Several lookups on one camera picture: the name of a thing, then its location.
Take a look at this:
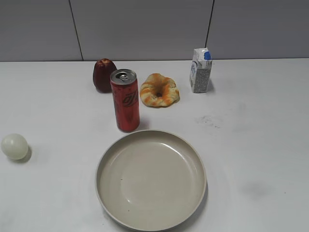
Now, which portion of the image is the red cola can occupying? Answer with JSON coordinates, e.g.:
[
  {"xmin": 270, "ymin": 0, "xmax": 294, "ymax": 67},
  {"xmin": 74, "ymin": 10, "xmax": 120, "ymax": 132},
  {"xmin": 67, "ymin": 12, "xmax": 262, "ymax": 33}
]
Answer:
[{"xmin": 110, "ymin": 69, "xmax": 140, "ymax": 132}]

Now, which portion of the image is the beige round plate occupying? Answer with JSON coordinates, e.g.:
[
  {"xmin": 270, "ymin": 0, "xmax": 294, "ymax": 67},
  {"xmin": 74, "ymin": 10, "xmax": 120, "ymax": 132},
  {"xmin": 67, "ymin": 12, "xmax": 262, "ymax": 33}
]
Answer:
[{"xmin": 95, "ymin": 130, "xmax": 207, "ymax": 232}]

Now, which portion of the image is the small white milk carton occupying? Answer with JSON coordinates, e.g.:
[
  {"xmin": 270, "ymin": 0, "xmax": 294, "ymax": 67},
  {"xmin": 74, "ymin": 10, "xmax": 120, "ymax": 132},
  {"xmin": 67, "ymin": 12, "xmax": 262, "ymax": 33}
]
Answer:
[{"xmin": 190, "ymin": 48, "xmax": 212, "ymax": 93}]

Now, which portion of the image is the dark red wax apple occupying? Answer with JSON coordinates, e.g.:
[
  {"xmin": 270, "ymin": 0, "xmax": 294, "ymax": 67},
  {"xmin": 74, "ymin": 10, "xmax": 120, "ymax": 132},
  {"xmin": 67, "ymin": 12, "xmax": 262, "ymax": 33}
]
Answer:
[{"xmin": 93, "ymin": 58, "xmax": 117, "ymax": 93}]

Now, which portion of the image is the white egg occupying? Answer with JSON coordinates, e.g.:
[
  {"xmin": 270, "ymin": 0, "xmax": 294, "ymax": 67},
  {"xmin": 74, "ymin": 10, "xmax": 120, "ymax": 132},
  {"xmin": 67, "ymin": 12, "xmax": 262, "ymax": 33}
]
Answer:
[{"xmin": 0, "ymin": 133, "xmax": 28, "ymax": 160}]

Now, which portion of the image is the orange striped bread ring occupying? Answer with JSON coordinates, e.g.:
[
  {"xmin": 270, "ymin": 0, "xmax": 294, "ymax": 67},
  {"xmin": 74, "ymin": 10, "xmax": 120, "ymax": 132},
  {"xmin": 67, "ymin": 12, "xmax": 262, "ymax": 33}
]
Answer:
[{"xmin": 140, "ymin": 73, "xmax": 181, "ymax": 108}]

